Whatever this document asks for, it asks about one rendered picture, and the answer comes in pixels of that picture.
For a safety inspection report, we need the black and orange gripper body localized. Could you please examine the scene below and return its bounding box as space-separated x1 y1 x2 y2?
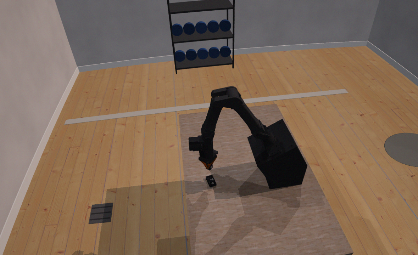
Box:
199 149 218 164

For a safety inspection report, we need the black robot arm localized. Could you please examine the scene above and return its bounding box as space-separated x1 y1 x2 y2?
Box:
189 86 282 158

